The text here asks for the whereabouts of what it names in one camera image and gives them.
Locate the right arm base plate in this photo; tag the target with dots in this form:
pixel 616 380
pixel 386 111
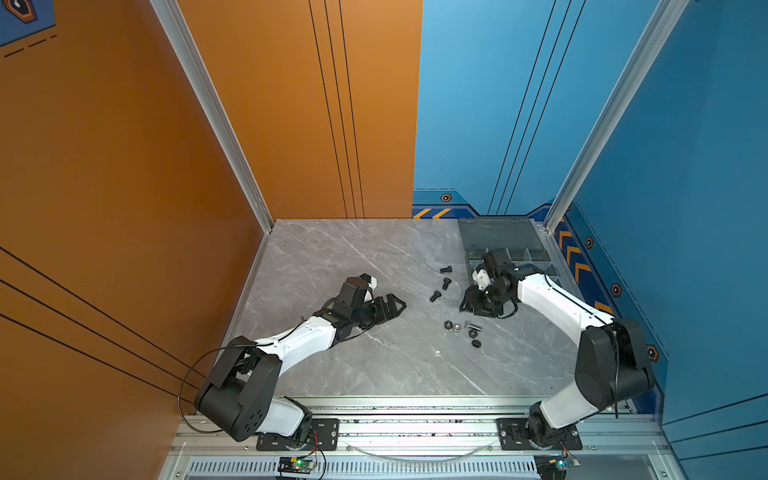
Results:
pixel 520 434

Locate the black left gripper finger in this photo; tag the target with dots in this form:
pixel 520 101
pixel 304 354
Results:
pixel 388 301
pixel 382 312

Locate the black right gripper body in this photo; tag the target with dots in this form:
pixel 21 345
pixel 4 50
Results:
pixel 483 301

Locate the aluminium corner post left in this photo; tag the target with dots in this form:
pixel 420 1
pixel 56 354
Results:
pixel 177 31

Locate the aluminium front rail frame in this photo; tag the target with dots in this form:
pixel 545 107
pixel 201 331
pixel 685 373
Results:
pixel 423 437

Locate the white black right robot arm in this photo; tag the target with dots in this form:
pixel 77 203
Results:
pixel 612 363

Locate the left green circuit board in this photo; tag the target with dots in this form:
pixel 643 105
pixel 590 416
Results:
pixel 296 468

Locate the aluminium corner post right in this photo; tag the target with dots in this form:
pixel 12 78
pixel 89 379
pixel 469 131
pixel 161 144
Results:
pixel 652 40

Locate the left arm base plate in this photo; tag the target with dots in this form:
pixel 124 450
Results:
pixel 319 432

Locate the aluminium corner post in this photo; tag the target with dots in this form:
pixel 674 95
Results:
pixel 177 31
pixel 652 40

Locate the green circuit board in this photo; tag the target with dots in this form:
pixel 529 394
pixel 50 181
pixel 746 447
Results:
pixel 296 468
pixel 555 468

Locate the grey plastic organizer box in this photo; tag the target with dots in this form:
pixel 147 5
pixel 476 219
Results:
pixel 516 235

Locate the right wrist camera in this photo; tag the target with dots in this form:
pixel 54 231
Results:
pixel 492 265

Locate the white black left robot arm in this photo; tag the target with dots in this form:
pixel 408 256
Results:
pixel 238 395

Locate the right green circuit board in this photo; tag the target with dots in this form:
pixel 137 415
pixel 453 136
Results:
pixel 555 468

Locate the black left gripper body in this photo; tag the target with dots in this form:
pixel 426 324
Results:
pixel 365 318

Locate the silver bolt on table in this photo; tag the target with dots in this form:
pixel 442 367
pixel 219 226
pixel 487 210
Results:
pixel 473 330

